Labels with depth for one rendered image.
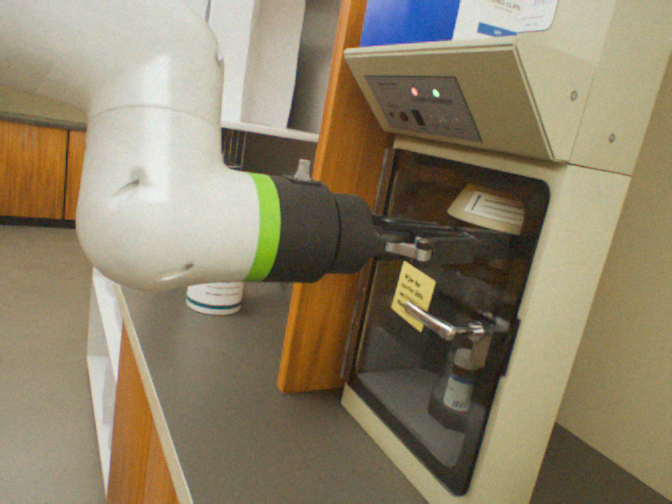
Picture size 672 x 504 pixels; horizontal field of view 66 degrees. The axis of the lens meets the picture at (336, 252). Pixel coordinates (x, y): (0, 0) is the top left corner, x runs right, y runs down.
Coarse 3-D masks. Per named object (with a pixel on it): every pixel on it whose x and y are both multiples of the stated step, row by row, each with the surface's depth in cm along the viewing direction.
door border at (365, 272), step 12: (384, 168) 80; (384, 180) 80; (384, 192) 80; (384, 204) 80; (360, 276) 85; (360, 288) 85; (360, 300) 85; (360, 312) 85; (348, 348) 88; (348, 360) 87; (348, 372) 87
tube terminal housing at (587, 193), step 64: (576, 0) 54; (640, 0) 51; (640, 64) 54; (640, 128) 57; (576, 192) 55; (576, 256) 59; (576, 320) 62; (512, 384) 60; (384, 448) 79; (512, 448) 64
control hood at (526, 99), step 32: (352, 64) 72; (384, 64) 65; (416, 64) 60; (448, 64) 55; (480, 64) 51; (512, 64) 47; (544, 64) 48; (576, 64) 50; (480, 96) 54; (512, 96) 50; (544, 96) 49; (576, 96) 51; (384, 128) 78; (480, 128) 58; (512, 128) 54; (544, 128) 51; (576, 128) 53
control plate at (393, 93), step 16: (368, 80) 71; (384, 80) 68; (400, 80) 65; (416, 80) 62; (432, 80) 59; (448, 80) 57; (384, 96) 71; (400, 96) 67; (416, 96) 64; (432, 96) 61; (448, 96) 59; (384, 112) 74; (432, 112) 64; (448, 112) 61; (464, 112) 59; (400, 128) 74; (416, 128) 70; (432, 128) 67; (448, 128) 64; (464, 128) 61
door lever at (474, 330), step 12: (408, 312) 66; (420, 312) 64; (432, 312) 64; (432, 324) 62; (444, 324) 60; (468, 324) 63; (480, 324) 61; (444, 336) 59; (456, 336) 60; (468, 336) 61; (480, 336) 61
